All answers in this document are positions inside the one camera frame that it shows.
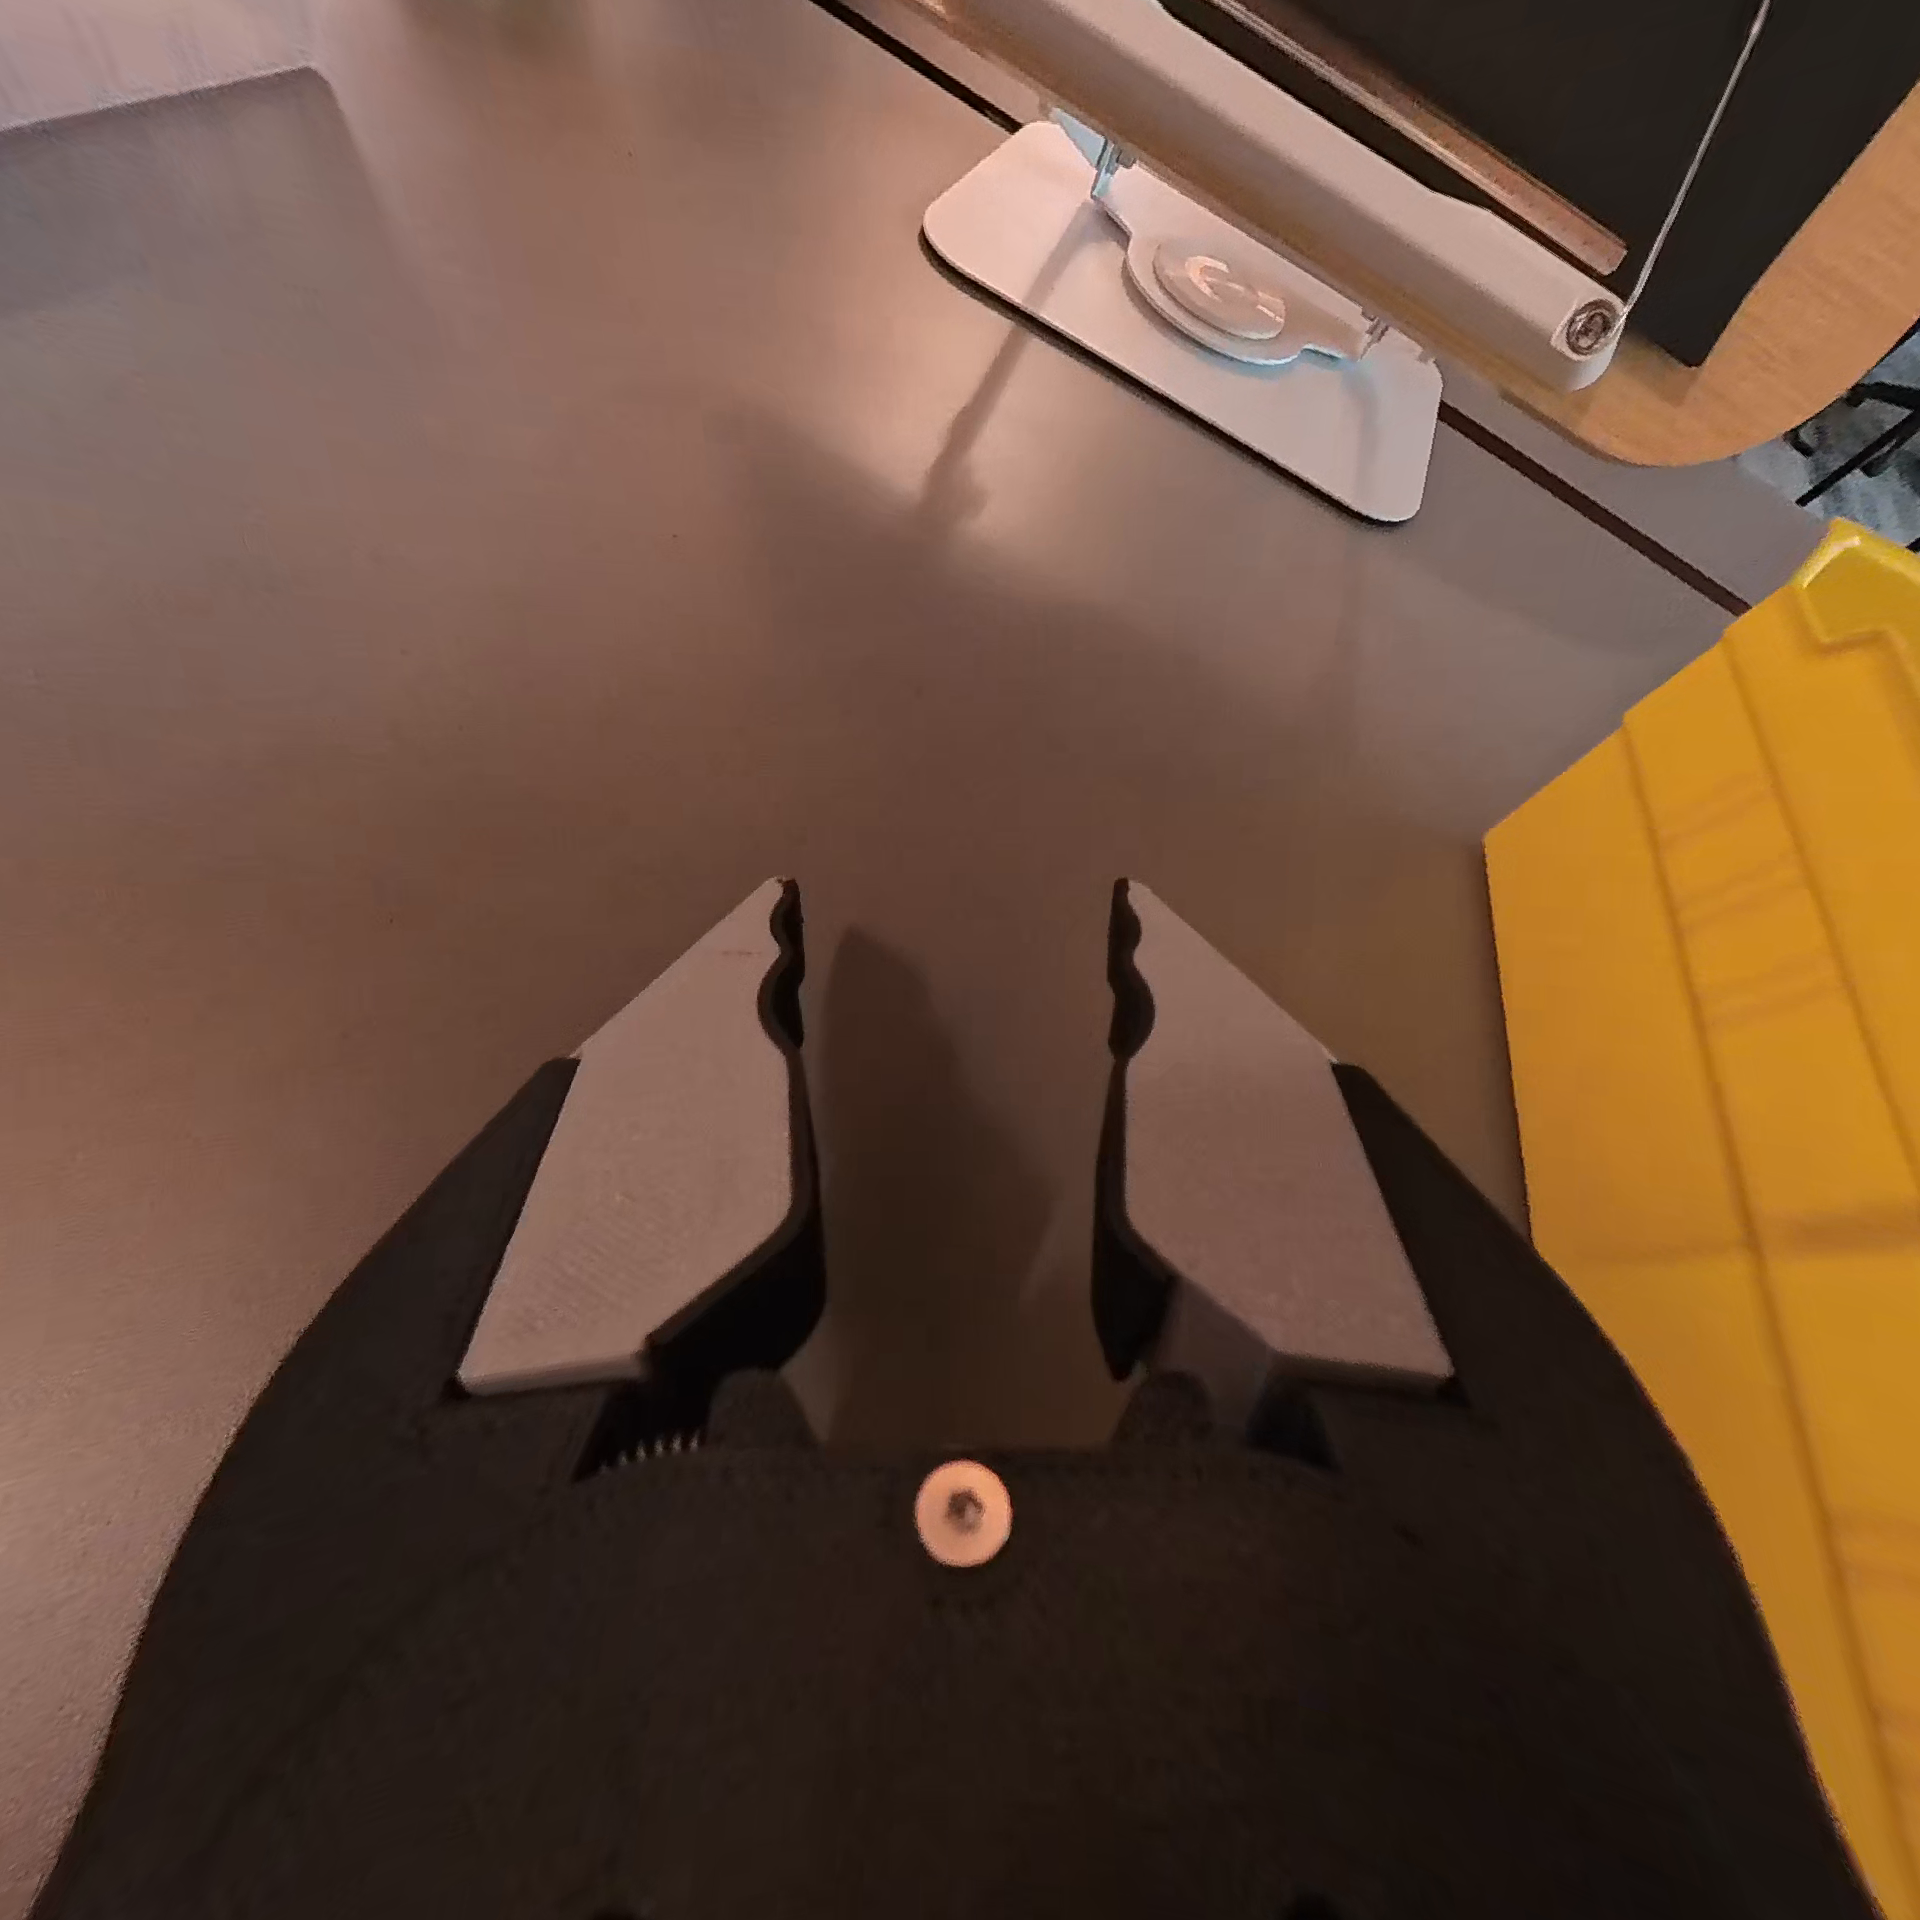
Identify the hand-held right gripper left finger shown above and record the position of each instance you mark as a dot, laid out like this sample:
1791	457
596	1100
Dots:
661	1185

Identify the white monitor stand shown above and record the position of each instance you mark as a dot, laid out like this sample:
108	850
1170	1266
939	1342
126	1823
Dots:
1290	405

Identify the yellow plastic bin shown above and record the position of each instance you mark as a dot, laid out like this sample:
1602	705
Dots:
1710	1141

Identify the black chair base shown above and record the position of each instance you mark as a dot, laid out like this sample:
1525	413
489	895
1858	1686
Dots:
1869	429

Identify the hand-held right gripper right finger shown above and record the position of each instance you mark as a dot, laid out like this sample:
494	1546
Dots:
1260	1200

